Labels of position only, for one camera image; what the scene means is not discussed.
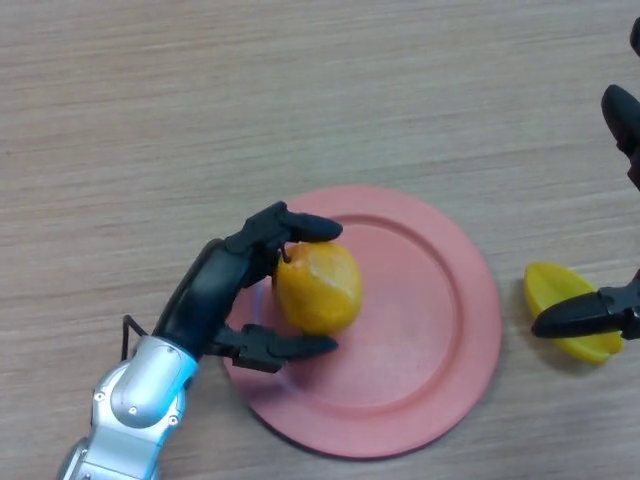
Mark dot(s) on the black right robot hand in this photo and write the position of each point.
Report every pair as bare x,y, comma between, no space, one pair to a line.
575,315

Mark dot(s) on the yellow pear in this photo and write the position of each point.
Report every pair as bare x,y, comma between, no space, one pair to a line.
320,295

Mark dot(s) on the yellow starfruit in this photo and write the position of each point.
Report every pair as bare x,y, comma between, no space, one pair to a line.
550,282

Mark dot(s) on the pink round plate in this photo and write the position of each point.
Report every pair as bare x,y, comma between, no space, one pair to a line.
415,320

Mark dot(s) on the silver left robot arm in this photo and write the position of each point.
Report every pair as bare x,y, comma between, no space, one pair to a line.
140,395

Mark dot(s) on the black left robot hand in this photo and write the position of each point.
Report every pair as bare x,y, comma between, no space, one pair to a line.
210,290

